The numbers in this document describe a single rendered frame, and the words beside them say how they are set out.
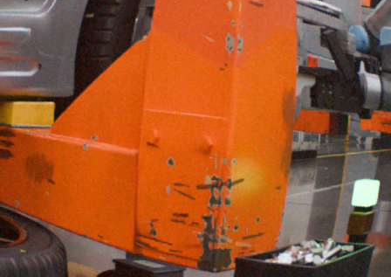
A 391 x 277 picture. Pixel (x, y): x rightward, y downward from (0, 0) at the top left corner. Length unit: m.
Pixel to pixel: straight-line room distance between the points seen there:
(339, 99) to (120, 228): 0.55
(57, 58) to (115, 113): 0.32
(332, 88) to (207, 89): 0.49
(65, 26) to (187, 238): 0.58
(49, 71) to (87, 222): 0.37
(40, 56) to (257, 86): 0.52
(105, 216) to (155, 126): 0.18
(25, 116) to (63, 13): 0.22
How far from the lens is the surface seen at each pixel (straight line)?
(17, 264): 1.16
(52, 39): 1.60
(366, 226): 1.27
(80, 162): 1.35
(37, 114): 1.59
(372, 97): 1.65
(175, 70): 1.22
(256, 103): 1.20
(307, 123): 6.01
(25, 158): 1.48
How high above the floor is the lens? 0.78
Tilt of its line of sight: 3 degrees down
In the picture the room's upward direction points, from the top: 5 degrees clockwise
